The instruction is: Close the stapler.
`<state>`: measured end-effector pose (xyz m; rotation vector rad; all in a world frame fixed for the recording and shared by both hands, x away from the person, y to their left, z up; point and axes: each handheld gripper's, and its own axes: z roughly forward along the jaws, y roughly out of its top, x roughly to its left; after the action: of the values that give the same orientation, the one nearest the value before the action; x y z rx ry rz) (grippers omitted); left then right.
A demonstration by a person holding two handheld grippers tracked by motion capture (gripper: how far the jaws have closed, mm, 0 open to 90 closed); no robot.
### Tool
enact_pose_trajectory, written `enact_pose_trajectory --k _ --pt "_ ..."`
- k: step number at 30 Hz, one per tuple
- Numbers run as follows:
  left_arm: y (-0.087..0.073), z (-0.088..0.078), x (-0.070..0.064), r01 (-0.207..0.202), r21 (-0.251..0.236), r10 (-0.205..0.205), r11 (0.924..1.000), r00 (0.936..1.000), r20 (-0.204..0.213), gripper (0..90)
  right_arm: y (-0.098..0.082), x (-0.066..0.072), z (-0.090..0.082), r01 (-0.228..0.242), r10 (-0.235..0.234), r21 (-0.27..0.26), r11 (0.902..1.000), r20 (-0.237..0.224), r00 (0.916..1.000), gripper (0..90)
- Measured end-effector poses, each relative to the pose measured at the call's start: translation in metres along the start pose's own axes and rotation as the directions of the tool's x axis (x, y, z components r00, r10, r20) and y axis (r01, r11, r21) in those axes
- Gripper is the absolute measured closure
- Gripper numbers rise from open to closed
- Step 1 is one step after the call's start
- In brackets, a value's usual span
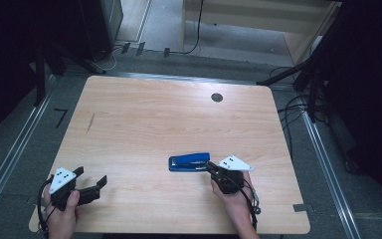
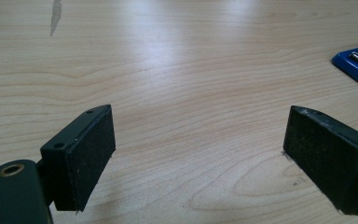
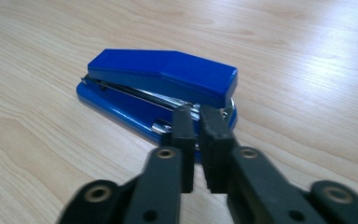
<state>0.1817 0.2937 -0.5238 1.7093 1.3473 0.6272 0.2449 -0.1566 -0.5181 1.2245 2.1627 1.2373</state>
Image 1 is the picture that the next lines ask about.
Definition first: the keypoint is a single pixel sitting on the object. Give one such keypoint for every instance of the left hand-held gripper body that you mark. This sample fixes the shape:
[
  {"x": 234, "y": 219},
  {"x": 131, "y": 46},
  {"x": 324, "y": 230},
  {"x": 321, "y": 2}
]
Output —
[{"x": 61, "y": 181}]

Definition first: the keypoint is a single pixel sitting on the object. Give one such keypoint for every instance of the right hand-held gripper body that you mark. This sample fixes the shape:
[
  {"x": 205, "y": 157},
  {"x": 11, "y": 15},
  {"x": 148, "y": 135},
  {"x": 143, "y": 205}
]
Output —
[{"x": 233, "y": 163}]

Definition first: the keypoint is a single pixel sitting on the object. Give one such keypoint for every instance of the blue stapler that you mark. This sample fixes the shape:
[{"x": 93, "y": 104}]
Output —
[{"x": 187, "y": 162}]

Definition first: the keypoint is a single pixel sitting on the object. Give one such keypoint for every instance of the person's right hand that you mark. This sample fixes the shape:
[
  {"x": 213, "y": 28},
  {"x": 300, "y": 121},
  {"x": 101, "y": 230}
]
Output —
[{"x": 237, "y": 202}]

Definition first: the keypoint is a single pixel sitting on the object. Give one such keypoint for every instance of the person's left hand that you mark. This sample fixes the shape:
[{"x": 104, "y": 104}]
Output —
[{"x": 59, "y": 224}]

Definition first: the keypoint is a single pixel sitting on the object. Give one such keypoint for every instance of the round black table grommet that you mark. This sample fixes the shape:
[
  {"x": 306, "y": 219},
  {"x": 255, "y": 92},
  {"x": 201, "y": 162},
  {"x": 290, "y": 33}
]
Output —
[{"x": 217, "y": 97}]

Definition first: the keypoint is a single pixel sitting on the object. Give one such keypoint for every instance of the black metal stand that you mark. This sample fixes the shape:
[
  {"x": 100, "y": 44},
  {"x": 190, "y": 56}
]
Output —
[
  {"x": 313, "y": 86},
  {"x": 40, "y": 76}
]

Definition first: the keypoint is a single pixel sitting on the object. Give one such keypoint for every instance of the dark cabinet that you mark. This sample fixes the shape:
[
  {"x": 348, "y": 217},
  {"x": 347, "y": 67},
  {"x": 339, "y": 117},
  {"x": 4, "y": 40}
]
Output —
[{"x": 102, "y": 26}]

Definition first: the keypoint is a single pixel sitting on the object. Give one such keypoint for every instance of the light wooden shelf unit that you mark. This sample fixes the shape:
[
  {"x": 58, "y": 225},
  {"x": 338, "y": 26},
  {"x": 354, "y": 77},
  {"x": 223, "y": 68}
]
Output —
[{"x": 245, "y": 16}]

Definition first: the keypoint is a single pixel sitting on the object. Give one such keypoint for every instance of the metal floor rail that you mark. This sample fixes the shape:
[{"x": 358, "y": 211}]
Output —
[
  {"x": 328, "y": 172},
  {"x": 179, "y": 78},
  {"x": 16, "y": 149}
]

